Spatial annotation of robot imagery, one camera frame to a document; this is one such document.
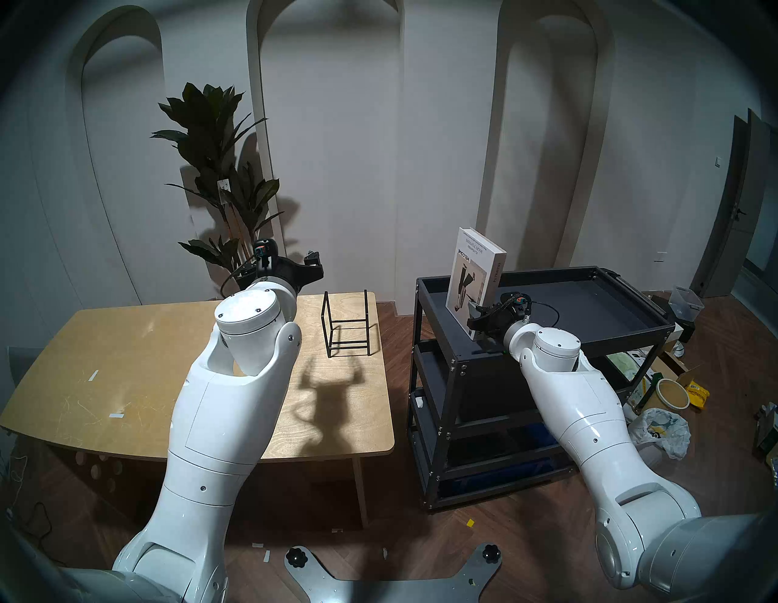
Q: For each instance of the yellow packet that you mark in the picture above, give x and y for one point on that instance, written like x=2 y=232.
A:
x=698 y=395

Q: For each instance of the blue storage box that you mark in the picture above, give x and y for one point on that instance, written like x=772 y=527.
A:
x=540 y=433

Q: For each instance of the round beige tub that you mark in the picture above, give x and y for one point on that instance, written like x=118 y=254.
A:
x=671 y=394

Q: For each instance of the dark grey door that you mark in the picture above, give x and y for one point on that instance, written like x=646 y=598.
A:
x=732 y=243

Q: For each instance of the white hardcover book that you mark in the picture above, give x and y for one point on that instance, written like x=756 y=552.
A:
x=465 y=261

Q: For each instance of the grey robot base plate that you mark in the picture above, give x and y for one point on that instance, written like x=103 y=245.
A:
x=395 y=589

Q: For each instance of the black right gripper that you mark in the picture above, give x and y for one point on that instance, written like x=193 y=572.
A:
x=507 y=313

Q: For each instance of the brown cardboard box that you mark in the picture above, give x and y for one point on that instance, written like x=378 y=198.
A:
x=674 y=365

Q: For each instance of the white plant tag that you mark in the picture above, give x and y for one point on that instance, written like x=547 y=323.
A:
x=223 y=188

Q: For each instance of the white bin with plastic bag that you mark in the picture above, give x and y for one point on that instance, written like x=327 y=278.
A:
x=668 y=437

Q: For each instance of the black three-tier utility cart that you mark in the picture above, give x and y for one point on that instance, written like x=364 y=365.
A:
x=595 y=304

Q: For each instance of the clear plastic storage box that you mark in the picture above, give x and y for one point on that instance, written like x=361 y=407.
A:
x=687 y=304

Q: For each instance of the tall green potted plant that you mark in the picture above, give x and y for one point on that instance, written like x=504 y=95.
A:
x=209 y=121

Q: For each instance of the white box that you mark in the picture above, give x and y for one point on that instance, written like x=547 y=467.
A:
x=676 y=333

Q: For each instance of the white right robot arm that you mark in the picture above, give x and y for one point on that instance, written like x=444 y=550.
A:
x=583 y=413

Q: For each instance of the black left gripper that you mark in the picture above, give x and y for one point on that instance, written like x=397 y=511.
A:
x=282 y=270

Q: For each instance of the black base knob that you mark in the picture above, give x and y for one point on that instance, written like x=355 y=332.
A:
x=296 y=557
x=491 y=553

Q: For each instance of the flat blue bin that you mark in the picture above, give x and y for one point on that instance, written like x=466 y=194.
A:
x=504 y=480

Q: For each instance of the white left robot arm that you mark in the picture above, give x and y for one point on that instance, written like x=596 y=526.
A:
x=225 y=395

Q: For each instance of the wooden table leg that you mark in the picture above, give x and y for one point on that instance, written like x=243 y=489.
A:
x=360 y=492

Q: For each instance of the white green printed bag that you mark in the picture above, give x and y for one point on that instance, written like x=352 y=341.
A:
x=626 y=365

